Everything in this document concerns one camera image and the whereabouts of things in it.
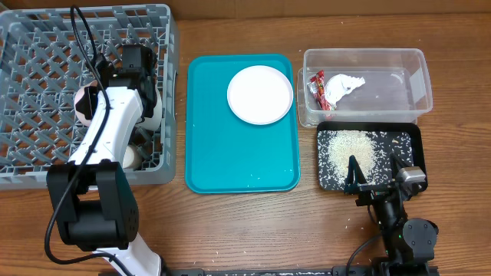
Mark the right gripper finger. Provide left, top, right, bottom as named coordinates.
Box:
left=390, top=153, right=410, bottom=180
left=344, top=155, right=369, bottom=194

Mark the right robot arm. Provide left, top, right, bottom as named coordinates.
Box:
left=344, top=153, right=439, bottom=275

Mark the grey bowl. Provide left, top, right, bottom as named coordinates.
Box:
left=137, top=90, right=163, bottom=131

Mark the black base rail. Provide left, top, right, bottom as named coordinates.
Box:
left=98, top=264, right=439, bottom=276

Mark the white wrapper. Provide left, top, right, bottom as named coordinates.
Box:
left=325, top=74, right=365, bottom=110

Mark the clear plastic bin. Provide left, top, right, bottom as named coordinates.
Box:
left=297, top=48, right=433, bottom=128

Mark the white cup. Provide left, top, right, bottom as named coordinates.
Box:
left=122, top=145, right=142, bottom=169

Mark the pink bowl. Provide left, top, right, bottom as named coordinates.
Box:
left=74, top=80, right=98, bottom=127

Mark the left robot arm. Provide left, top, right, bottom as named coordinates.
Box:
left=44, top=44, right=167, bottom=275

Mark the red snack wrapper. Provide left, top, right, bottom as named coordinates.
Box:
left=308, top=70, right=335, bottom=111

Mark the teal serving tray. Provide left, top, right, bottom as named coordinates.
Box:
left=185, top=54, right=301, bottom=194

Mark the grey plastic dish rack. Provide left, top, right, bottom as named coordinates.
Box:
left=1, top=4, right=180, bottom=189

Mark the large white plate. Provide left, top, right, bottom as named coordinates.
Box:
left=227, top=65, right=293, bottom=125

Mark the black tray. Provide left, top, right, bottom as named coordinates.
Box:
left=317, top=122, right=426, bottom=170

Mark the pile of rice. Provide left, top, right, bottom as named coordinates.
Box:
left=317, top=130, right=414, bottom=191

